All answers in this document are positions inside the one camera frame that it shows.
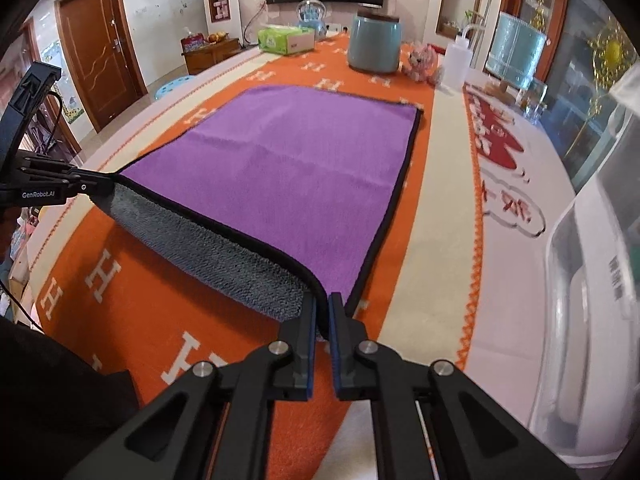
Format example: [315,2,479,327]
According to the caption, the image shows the purple grey microfiber towel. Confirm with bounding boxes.
[94,84,422,328]

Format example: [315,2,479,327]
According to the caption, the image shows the orange H-pattern blanket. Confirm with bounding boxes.
[27,30,485,480]

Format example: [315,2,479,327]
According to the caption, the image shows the brown wooden door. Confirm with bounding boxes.
[54,0,148,131]

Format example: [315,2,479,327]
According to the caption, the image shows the clear plastic storage box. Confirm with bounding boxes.
[528,66,639,472]

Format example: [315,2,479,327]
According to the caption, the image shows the blue round stool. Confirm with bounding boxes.
[154,75,193,101]

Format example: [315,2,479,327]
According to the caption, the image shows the wooden tv cabinet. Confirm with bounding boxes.
[182,38,241,76]

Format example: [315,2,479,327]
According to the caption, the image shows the red snack package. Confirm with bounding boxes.
[180,27,207,53]

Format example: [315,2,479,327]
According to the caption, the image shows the green tissue box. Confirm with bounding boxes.
[258,25,316,55]

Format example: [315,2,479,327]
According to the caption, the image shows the white printed tablecloth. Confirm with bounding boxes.
[14,34,582,480]

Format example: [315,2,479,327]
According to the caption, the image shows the snow globe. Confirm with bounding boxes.
[296,0,326,41]

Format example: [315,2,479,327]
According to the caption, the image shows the blue ceramic jar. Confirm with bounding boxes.
[347,8,402,75]

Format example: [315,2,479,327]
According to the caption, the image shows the pink plush toy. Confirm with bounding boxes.
[401,44,444,88]

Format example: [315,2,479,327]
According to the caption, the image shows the white squeeze bottle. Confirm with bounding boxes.
[442,25,473,90]

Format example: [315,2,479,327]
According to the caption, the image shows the light blue metal canister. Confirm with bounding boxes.
[485,12,547,90]

